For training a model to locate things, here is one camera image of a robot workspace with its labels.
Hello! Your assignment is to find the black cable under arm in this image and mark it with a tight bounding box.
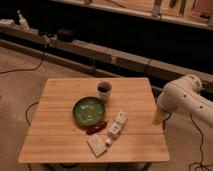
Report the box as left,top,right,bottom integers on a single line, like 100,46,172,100
187,111,213,171

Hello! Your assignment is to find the red chili pepper toy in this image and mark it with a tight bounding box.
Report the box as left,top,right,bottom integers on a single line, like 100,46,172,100
86,121,107,135

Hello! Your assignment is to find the wooden table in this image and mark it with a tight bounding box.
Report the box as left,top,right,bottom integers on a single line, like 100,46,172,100
18,78,170,163

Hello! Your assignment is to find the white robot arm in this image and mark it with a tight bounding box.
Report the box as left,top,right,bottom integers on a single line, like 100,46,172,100
153,74,213,128

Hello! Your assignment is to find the white power strip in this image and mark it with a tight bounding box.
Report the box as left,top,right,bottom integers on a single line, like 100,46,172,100
106,111,128,147

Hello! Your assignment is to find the green ceramic bowl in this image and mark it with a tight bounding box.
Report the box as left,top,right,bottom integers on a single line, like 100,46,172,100
73,97,105,127

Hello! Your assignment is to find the white cup with dark liquid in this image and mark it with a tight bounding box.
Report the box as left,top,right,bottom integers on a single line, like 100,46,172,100
97,81,112,102

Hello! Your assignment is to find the white spray bottle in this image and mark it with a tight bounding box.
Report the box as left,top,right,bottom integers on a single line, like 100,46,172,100
17,11,30,31

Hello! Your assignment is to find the black box on ledge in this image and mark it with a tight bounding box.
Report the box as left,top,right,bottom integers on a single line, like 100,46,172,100
57,29,76,42

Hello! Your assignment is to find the black cable on floor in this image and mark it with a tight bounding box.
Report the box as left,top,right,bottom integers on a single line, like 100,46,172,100
0,46,46,76

